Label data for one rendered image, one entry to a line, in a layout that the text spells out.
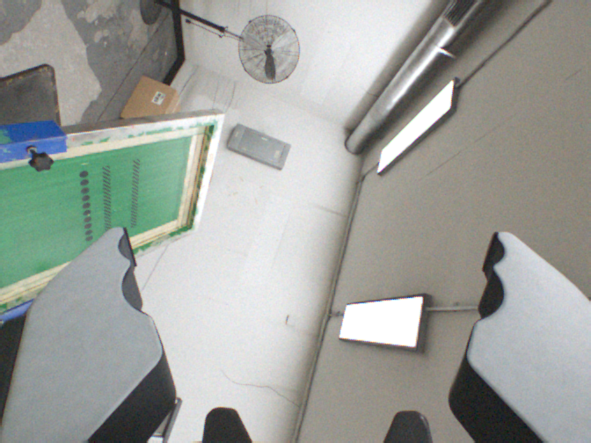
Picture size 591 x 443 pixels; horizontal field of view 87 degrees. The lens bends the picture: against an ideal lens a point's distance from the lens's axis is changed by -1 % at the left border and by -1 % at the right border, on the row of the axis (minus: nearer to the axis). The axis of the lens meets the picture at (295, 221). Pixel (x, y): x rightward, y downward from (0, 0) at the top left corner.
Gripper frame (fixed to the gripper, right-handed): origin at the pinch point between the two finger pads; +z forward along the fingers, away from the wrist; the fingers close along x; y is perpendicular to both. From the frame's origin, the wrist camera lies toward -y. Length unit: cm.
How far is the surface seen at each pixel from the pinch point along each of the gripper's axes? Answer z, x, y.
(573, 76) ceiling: 162, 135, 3
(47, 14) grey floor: 235, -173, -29
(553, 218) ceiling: 113, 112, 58
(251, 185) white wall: 372, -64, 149
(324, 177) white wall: 407, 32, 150
